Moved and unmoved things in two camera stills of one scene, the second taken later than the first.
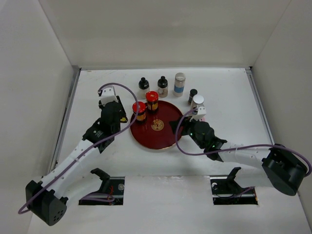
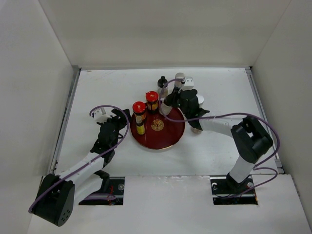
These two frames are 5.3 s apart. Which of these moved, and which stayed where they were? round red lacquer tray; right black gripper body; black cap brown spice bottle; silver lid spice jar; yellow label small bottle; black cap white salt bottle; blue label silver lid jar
Moved: right black gripper body; black cap white salt bottle; yellow label small bottle
Stayed: blue label silver lid jar; silver lid spice jar; round red lacquer tray; black cap brown spice bottle
